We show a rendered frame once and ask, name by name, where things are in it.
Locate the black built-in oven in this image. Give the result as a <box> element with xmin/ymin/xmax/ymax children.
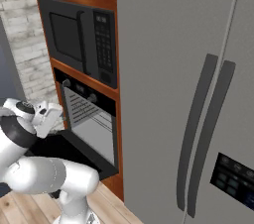
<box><xmin>53</xmin><ymin>67</ymin><xmax>120</xmax><ymax>169</ymax></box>

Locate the grey fridge door with dispenser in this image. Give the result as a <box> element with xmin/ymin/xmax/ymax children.
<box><xmin>184</xmin><ymin>0</ymin><xmax>254</xmax><ymax>224</ymax></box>

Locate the dark grey fridge handle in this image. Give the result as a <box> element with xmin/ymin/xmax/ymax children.
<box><xmin>176</xmin><ymin>53</ymin><xmax>219</xmax><ymax>212</ymax></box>
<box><xmin>187</xmin><ymin>59</ymin><xmax>237</xmax><ymax>219</ymax></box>

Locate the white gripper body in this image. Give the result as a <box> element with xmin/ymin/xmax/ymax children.
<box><xmin>34</xmin><ymin>102</ymin><xmax>64</xmax><ymax>139</ymax></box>

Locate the black microwave oven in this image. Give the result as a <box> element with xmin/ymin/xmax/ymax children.
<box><xmin>37</xmin><ymin>0</ymin><xmax>119</xmax><ymax>90</ymax></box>

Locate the black oven door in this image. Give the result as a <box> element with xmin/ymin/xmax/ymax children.
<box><xmin>24</xmin><ymin>129</ymin><xmax>120</xmax><ymax>200</ymax></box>

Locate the brown wooden oven cabinet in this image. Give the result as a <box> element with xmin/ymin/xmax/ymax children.
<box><xmin>31</xmin><ymin>0</ymin><xmax>125</xmax><ymax>202</ymax></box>

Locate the metal oven rack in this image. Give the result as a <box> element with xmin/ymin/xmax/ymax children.
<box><xmin>66</xmin><ymin>93</ymin><xmax>114</xmax><ymax>131</ymax></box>

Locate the black microwave door handle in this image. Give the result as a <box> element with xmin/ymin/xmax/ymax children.
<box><xmin>75</xmin><ymin>9</ymin><xmax>92</xmax><ymax>76</ymax></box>

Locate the dark grey cabinet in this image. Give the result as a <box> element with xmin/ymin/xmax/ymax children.
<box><xmin>0</xmin><ymin>16</ymin><xmax>27</xmax><ymax>103</ymax></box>

